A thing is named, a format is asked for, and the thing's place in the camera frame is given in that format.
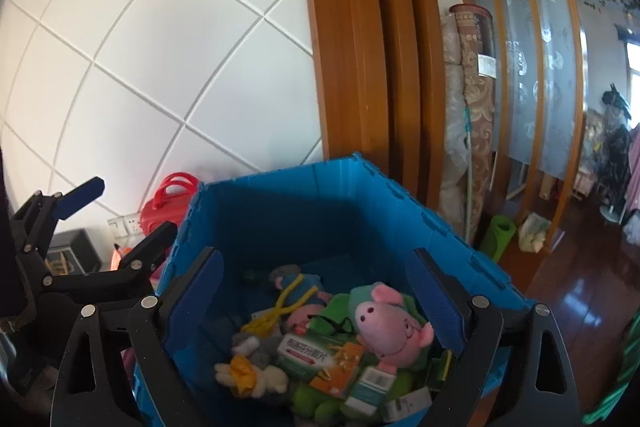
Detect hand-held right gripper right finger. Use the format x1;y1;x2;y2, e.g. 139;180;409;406
406;248;583;427

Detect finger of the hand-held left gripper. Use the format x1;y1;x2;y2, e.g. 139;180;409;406
10;177;106;258
30;222;178;308

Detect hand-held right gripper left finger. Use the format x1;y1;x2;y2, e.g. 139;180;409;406
50;248;224;427

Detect blue plastic crate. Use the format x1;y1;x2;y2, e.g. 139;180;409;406
132;152;538;427

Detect green one-eyed monster plush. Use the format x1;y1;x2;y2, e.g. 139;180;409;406
291;379;381;425

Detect red plastic carry case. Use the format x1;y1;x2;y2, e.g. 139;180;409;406
140;172;201;238

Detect pink pig plush green hood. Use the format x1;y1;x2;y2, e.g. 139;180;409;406
347;282;436;373

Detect dark navy gift bag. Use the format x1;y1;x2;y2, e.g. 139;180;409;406
47;229;103;275

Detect yellow slingshot toy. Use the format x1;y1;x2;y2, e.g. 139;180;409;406
247;274;321;335

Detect yellow white plush toy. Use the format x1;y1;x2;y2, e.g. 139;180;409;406
215;354;291;398

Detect green rolled mat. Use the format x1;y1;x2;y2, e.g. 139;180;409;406
479;214;517;263

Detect small white label box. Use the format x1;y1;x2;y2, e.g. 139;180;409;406
385;389;433;423

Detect white teal carton box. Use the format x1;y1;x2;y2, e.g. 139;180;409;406
345;364;396;413

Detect blue pink plush toy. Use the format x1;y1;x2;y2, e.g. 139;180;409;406
270;264;336;323

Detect orange carton box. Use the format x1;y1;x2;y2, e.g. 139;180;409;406
307;342;368;398

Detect green white toothpaste box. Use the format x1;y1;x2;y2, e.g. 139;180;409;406
275;329;346;380

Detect white plastic bag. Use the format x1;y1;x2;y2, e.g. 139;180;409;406
517;212;553;254

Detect pale patterned rolled carpet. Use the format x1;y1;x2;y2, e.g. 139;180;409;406
440;14;471;238

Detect green cloth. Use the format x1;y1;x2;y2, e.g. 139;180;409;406
582;307;640;427

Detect brown patterned rolled carpet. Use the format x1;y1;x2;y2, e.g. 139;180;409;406
448;3;501;248

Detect dark clothes on rack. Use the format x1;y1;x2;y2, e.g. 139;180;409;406
597;84;636;228

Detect wooden slatted glass screen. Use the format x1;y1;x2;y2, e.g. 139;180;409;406
435;0;588;253

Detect window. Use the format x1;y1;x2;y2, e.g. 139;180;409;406
615;24;640;78

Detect white wall socket panel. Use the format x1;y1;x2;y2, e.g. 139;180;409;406
107;216;146;237

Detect black wire glasses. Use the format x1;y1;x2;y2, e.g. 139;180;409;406
309;314;357;336

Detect wooden door frame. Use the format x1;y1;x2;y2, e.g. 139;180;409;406
295;0;446;208

